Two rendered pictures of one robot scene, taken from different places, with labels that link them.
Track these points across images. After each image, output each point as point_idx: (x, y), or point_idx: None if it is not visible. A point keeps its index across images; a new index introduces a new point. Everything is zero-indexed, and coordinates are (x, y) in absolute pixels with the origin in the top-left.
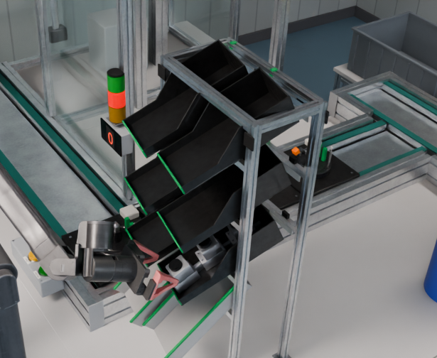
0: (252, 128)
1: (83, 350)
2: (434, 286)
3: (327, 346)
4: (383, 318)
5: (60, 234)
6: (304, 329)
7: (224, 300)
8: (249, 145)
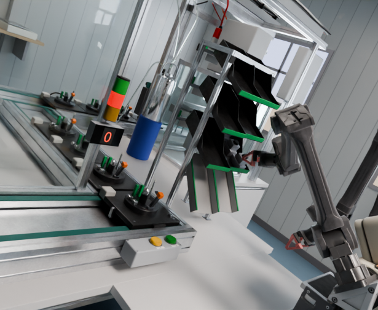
0: (275, 73)
1: (202, 257)
2: (145, 153)
3: None
4: (156, 173)
5: (121, 229)
6: (166, 190)
7: None
8: (272, 81)
